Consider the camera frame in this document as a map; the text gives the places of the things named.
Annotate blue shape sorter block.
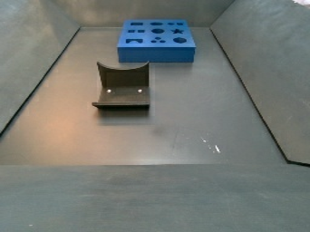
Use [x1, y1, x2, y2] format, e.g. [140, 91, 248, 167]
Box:
[117, 19, 196, 63]

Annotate black curved holder stand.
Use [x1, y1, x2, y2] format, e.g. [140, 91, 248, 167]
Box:
[92, 63, 149, 109]

